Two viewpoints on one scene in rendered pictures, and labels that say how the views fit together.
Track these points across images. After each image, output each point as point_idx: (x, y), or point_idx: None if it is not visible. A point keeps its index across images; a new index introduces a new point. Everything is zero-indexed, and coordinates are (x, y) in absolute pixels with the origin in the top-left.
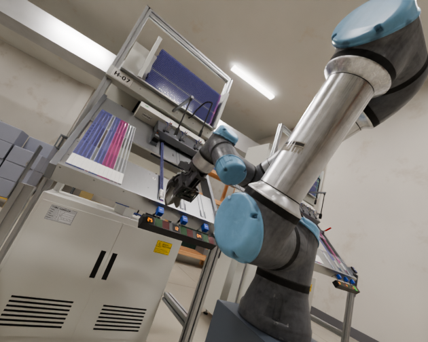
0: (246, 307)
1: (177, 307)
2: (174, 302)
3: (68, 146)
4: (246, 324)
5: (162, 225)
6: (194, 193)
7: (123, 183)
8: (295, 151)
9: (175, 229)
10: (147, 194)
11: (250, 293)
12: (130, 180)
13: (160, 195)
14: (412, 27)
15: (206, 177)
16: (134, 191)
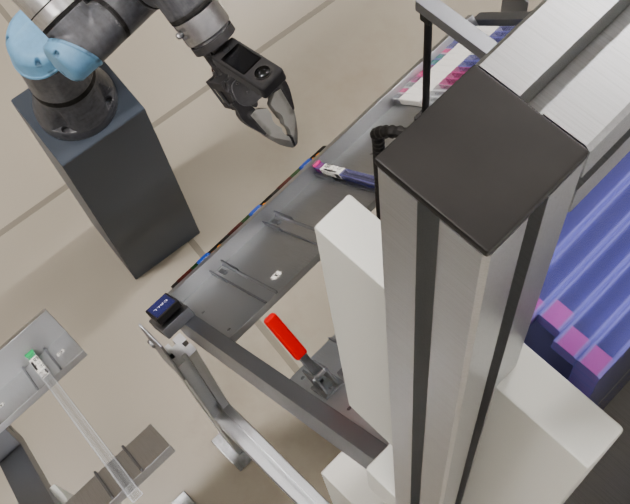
0: (108, 75)
1: (263, 438)
2: (281, 458)
3: (517, 17)
4: (110, 71)
5: (292, 176)
6: (215, 77)
7: (404, 110)
8: None
9: (267, 200)
10: (357, 151)
11: (104, 74)
12: (405, 120)
13: (330, 164)
14: None
15: (279, 374)
16: (364, 112)
